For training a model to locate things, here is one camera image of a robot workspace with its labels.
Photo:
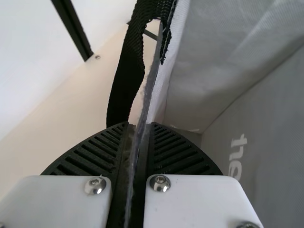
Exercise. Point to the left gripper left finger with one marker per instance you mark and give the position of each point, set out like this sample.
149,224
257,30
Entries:
71,202

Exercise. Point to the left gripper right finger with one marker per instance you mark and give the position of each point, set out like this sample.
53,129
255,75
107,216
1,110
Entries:
190,204

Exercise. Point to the black post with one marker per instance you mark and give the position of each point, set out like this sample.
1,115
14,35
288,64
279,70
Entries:
76,31

